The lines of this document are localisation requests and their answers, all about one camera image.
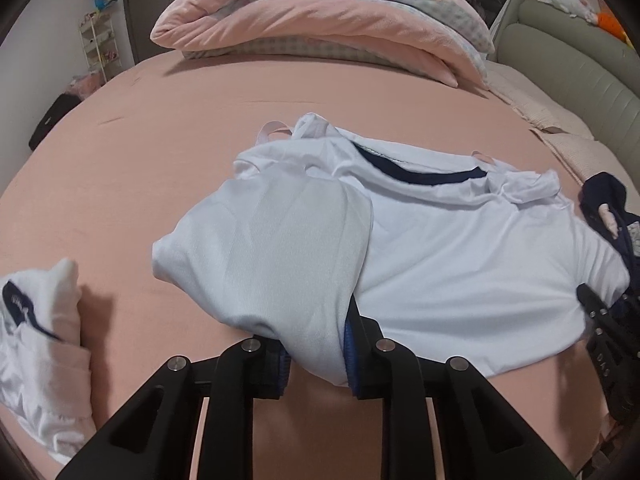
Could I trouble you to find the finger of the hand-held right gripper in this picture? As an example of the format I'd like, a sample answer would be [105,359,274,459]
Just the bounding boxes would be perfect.
[576,282,621,331]

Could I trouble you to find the pink printed garment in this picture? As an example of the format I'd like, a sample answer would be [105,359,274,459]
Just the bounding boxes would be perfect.
[600,203,621,238]

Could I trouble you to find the navy blue pants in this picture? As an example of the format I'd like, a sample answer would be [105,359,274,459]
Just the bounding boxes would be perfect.
[579,172,640,321]

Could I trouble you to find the black bag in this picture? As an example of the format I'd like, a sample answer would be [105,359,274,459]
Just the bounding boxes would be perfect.
[27,92,82,153]

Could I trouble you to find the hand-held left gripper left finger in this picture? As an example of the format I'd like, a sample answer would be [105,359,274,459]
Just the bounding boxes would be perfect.
[55,337,293,480]

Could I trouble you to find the pink patterned quilt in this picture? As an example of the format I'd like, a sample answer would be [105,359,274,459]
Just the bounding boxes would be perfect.
[150,0,496,90]

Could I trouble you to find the pink soft toy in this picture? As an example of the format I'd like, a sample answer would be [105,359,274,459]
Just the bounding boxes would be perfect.
[70,72,103,102]

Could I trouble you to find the orange carrot plush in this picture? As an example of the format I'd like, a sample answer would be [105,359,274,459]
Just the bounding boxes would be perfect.
[597,10,632,42]

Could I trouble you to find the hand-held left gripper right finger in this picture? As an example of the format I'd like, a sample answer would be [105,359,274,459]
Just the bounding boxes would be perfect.
[342,295,576,480]

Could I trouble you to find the small white navy-trimmed garment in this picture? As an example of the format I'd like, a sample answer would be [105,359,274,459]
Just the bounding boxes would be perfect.
[0,258,98,466]

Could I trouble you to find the white shirt with navy trim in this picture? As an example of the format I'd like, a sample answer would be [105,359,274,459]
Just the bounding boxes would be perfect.
[151,112,631,388]

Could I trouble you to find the grey door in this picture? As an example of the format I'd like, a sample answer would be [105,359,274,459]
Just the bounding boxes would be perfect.
[122,0,206,66]

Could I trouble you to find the white shelf rack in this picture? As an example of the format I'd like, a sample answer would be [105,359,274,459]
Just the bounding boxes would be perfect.
[77,12,123,83]

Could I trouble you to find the dark glass wardrobe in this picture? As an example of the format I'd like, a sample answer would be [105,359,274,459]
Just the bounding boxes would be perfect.
[450,0,521,31]

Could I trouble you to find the grey padded headboard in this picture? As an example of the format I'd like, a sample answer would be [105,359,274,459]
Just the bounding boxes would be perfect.
[492,0,640,181]

